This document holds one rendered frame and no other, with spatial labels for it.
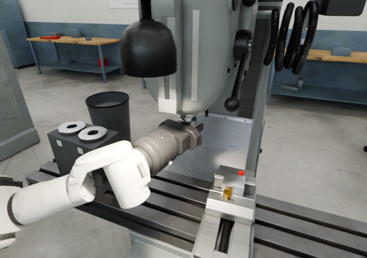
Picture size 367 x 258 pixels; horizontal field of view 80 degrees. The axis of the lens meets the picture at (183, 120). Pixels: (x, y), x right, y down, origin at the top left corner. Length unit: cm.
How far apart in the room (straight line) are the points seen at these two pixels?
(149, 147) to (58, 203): 19
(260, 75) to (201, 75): 48
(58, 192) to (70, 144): 34
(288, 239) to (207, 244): 25
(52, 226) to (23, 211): 167
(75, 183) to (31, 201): 9
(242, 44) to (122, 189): 39
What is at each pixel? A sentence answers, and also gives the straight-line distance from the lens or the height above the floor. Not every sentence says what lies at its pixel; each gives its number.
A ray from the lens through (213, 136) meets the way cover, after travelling 98.
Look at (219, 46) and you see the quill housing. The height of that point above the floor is 147.
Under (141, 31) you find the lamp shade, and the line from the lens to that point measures 27.
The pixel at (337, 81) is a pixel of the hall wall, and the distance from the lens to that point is 499.
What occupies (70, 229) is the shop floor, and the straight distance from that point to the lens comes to 210.
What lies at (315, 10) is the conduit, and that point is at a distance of 72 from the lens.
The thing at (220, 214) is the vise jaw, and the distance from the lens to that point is 64.
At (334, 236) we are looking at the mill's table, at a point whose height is 96.
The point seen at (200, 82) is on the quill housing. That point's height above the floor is 140.
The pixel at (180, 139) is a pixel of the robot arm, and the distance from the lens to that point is 51.
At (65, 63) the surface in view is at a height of 24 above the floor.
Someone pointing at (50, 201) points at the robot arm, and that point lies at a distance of 50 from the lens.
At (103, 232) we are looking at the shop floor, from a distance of 199.
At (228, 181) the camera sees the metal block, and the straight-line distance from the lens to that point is 66.
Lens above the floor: 153
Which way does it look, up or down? 27 degrees down
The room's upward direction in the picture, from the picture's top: straight up
